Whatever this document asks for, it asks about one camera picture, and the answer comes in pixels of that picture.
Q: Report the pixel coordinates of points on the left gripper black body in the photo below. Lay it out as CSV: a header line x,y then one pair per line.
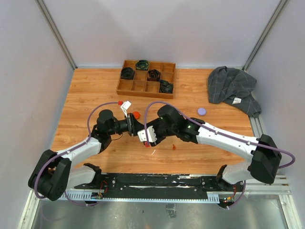
x,y
129,126

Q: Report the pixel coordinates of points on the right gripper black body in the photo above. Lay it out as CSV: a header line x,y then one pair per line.
x,y
161,130

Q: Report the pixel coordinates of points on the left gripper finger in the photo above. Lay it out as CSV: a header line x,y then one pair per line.
x,y
136,132
137,125

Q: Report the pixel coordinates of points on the orange earbud charging case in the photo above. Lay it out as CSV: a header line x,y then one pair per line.
x,y
136,115

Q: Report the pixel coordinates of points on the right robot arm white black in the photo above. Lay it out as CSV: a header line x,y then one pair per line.
x,y
200,132

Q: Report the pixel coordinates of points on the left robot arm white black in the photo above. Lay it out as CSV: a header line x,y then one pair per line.
x,y
55,172

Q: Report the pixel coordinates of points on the lilac earbud charging case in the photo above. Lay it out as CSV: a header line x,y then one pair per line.
x,y
201,111

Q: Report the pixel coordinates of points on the wooden compartment tray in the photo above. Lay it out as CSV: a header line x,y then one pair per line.
x,y
139,86

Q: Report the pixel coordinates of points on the rolled dark belt left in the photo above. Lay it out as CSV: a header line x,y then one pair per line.
x,y
127,73

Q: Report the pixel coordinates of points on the rolled dark belt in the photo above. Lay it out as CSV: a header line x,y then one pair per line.
x,y
153,75
127,73

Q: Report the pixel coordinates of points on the rolled dark belt centre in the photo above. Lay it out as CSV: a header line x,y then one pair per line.
x,y
153,75

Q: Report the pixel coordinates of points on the rolled green belt top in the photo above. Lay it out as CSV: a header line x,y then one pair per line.
x,y
142,65

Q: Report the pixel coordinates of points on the grey checked cloth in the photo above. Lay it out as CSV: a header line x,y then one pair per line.
x,y
233,87

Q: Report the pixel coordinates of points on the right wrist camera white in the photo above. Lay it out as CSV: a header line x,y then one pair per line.
x,y
147,136

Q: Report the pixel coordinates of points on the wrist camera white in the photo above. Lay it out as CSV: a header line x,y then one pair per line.
x,y
147,136
125,106

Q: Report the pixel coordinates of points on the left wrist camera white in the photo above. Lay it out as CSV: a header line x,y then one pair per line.
x,y
125,106

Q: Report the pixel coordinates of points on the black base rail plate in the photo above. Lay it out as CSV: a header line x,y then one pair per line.
x,y
158,186

